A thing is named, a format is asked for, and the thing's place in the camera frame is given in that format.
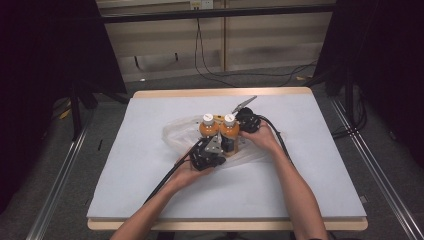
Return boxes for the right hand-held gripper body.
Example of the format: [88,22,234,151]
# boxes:
[232,95,263,134]

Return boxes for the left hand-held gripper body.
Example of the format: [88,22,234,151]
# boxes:
[189,134,228,172]

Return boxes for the orange bottle with white cap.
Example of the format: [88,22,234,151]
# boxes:
[219,113,241,158]
[198,113,221,140]

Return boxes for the clear plastic bag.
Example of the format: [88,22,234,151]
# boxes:
[162,114,284,169]

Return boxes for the person's right hand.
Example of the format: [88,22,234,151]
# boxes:
[239,120,284,156]

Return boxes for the person's left hand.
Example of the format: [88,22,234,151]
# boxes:
[172,159,214,192]

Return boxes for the wooden table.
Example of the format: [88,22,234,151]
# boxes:
[87,87,369,232]

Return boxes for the white table mat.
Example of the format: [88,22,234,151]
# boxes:
[87,93,367,220]

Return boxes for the black metal stand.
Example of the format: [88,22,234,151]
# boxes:
[306,66,356,124]
[68,86,129,142]

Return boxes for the black horizontal bar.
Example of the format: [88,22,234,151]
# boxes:
[101,3,336,24]

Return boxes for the white power outlet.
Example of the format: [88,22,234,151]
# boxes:
[189,0,214,10]

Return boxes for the dark curtain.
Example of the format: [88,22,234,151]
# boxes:
[314,0,424,168]
[0,0,128,214]

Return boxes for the left hand-held gripper cable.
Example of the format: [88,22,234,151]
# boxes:
[143,138,205,205]

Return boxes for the black floor cable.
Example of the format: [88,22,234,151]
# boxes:
[199,19,318,88]

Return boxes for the black hanging wall cable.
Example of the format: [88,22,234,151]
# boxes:
[194,18,238,88]

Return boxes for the bundle of black cables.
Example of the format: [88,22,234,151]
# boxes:
[331,83,368,140]

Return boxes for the aluminium floor rail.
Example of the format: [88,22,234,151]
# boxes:
[25,128,88,240]
[329,98,424,240]

